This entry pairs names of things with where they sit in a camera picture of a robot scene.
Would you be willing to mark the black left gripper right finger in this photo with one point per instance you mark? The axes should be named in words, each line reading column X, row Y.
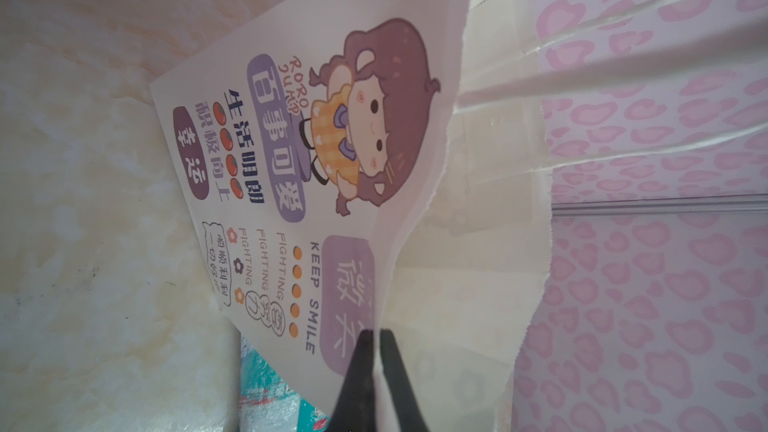
column 405, row 411

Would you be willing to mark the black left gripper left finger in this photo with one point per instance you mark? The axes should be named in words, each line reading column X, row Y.
column 355, row 407

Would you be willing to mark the teal white snack packet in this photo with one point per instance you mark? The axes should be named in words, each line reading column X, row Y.
column 267, row 403

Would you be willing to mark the white printed paper bag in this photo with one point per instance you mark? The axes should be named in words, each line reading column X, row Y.
column 559, row 207

